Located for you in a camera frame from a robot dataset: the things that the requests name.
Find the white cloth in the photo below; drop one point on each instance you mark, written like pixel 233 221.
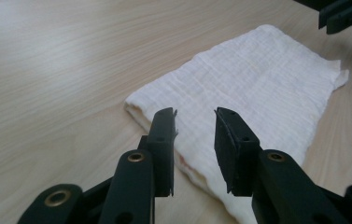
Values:
pixel 251 93

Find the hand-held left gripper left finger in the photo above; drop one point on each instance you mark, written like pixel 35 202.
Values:
pixel 161 155

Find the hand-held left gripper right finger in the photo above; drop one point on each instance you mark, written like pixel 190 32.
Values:
pixel 242 161

